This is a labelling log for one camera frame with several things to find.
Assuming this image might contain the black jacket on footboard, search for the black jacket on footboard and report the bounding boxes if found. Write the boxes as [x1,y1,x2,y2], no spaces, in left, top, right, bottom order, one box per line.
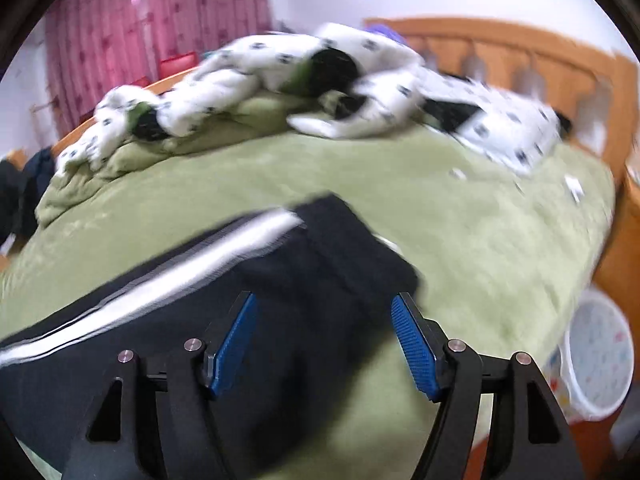
[0,159,28,245]

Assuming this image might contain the floral pillow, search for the floral pillow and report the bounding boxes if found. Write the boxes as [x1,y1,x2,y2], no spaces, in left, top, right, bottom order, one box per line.
[420,76,570,174]

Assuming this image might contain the pink patterned curtain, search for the pink patterned curtain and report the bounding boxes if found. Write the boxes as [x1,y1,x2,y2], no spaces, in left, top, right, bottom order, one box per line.
[44,0,272,134]

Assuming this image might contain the black pants with white stripe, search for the black pants with white stripe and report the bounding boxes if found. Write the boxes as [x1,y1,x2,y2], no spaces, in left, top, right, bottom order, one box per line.
[1,195,419,479]

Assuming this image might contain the wooden bed frame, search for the wooden bed frame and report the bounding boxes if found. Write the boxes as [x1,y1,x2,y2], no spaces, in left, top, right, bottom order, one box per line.
[49,15,640,321]

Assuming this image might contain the navy garment on footboard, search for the navy garment on footboard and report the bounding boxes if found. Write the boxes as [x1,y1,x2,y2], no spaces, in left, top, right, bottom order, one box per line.
[17,146,55,238]

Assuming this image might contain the green plush bed blanket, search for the green plush bed blanket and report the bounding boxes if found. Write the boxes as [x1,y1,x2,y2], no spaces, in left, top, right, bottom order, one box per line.
[1,96,614,479]

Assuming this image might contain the white floral quilt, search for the white floral quilt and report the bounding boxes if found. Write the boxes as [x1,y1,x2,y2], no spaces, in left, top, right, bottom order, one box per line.
[55,23,490,177]

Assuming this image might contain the white patterned laundry basket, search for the white patterned laundry basket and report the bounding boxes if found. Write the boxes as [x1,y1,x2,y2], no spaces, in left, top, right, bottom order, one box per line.
[544,287,634,424]

